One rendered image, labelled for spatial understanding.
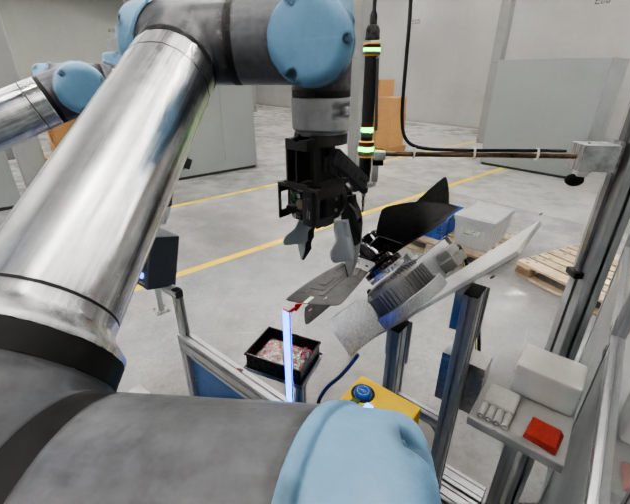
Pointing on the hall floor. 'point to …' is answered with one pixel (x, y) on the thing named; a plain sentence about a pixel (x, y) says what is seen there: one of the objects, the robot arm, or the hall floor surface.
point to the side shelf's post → (501, 475)
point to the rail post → (189, 374)
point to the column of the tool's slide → (595, 261)
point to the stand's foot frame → (460, 488)
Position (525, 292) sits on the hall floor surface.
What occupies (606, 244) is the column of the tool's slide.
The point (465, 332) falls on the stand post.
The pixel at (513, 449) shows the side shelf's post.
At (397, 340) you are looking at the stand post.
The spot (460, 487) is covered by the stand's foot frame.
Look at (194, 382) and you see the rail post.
